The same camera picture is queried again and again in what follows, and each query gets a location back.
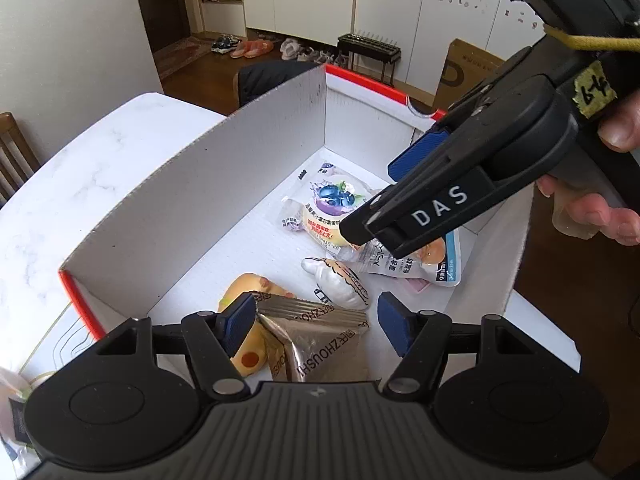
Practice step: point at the black metal rack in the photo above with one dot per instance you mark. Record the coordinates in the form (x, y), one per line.
(370, 47)

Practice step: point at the white small snack packet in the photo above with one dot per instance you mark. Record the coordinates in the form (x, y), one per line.
(337, 282)

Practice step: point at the white cardboard box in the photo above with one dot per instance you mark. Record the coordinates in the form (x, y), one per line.
(200, 200)

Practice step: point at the large cardboard box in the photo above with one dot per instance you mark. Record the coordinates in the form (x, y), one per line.
(465, 72)

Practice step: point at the yellow bread packet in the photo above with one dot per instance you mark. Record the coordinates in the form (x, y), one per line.
(250, 285)

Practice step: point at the person's right hand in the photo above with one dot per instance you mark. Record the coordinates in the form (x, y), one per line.
(600, 220)

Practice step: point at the orange slippers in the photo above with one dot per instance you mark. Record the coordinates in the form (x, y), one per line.
(252, 49)

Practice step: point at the white marble desktop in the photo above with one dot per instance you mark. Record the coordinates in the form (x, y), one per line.
(75, 175)

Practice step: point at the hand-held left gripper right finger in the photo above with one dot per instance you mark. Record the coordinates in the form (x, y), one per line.
(394, 325)

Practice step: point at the dark sneakers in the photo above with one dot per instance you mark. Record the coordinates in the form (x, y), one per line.
(224, 45)

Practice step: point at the white orange snack packet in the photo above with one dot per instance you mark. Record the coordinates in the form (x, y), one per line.
(440, 260)

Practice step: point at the silver foil snack packet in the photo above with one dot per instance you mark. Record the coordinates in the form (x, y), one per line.
(320, 340)

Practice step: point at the dark wooden door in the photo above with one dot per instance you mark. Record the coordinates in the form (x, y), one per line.
(162, 5)

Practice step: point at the white cabinet with stickers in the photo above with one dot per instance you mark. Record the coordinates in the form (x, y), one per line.
(450, 5)

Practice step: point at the white shoes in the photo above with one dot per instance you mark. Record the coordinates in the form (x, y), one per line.
(290, 48)

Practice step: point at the wooden chair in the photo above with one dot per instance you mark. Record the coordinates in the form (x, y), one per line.
(15, 155)

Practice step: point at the blueberry cake packet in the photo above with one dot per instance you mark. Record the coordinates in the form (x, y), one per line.
(325, 200)

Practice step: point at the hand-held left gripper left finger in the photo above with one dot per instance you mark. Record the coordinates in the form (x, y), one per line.
(239, 327)

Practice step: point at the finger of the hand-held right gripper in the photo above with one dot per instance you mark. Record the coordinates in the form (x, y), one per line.
(370, 215)
(415, 152)

